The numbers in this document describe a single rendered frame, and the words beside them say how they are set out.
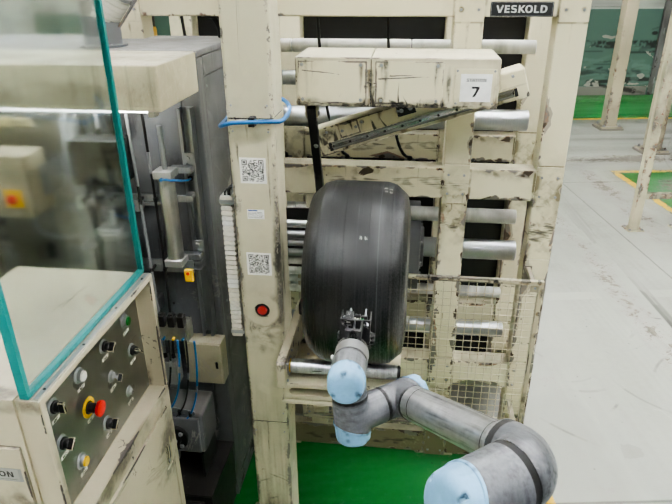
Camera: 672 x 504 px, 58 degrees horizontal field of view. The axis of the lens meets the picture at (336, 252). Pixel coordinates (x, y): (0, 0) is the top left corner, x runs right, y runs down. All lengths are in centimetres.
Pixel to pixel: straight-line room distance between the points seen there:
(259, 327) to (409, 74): 90
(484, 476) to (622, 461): 222
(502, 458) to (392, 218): 83
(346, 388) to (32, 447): 64
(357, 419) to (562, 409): 217
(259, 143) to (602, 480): 212
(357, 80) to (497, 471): 124
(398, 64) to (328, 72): 21
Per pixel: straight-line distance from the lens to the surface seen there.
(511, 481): 98
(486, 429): 113
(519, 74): 203
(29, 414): 135
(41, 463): 143
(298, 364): 189
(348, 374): 120
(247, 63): 165
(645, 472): 314
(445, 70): 186
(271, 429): 217
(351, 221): 163
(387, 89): 187
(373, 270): 159
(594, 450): 316
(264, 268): 182
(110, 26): 210
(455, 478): 96
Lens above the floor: 202
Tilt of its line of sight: 25 degrees down
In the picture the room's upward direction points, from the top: straight up
